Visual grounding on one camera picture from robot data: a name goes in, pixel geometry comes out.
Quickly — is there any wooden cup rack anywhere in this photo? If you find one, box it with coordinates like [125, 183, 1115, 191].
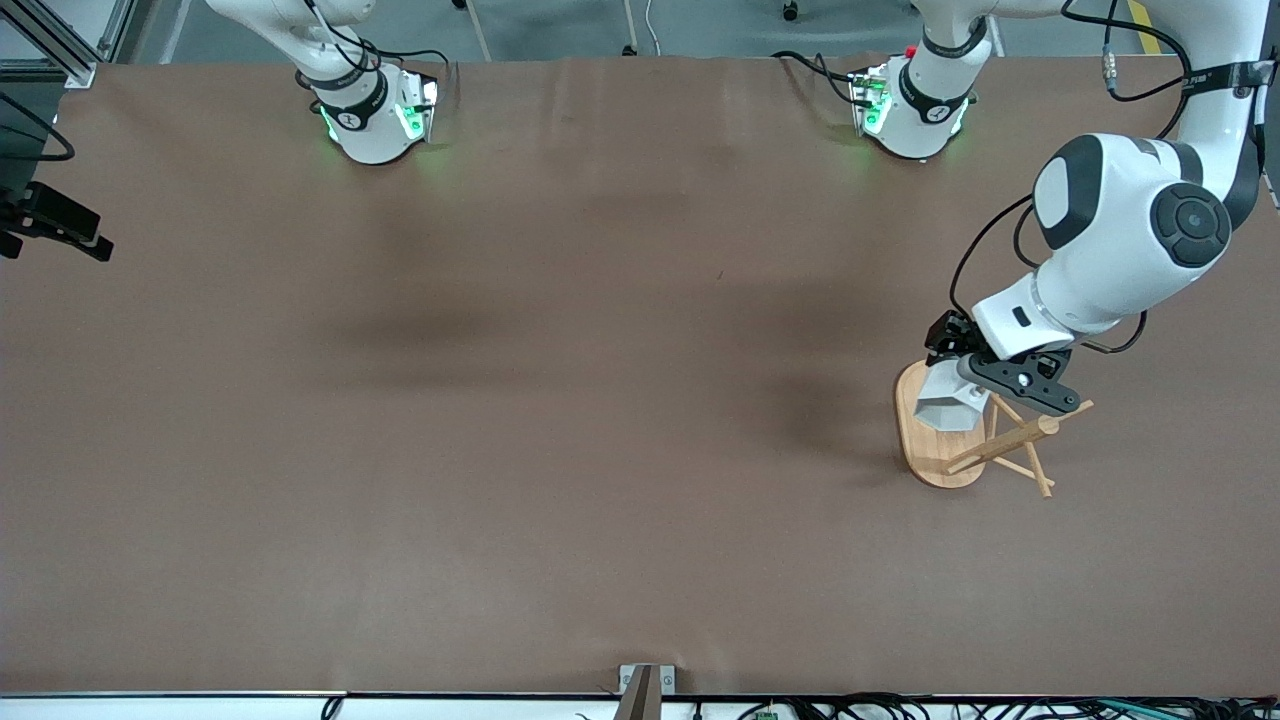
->
[893, 360, 1095, 499]

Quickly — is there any black left arm wrist cable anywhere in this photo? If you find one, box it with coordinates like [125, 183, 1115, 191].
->
[948, 0, 1197, 357]

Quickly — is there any black left arm base cable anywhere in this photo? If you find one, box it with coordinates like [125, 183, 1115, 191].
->
[772, 48, 873, 107]

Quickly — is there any tangled cable bundle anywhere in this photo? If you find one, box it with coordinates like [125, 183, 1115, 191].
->
[735, 692, 1280, 720]

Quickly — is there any aluminium camera mount post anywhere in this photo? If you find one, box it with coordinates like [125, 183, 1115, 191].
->
[614, 664, 677, 720]

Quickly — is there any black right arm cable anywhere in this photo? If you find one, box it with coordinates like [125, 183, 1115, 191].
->
[296, 0, 453, 101]

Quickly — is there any black cable loop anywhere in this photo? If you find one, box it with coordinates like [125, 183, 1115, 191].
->
[0, 92, 77, 164]

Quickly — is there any white faceted cup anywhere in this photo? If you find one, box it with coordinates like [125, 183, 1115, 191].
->
[915, 360, 991, 433]

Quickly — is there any aluminium frame profile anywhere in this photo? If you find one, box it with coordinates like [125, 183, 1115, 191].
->
[0, 0, 98, 89]

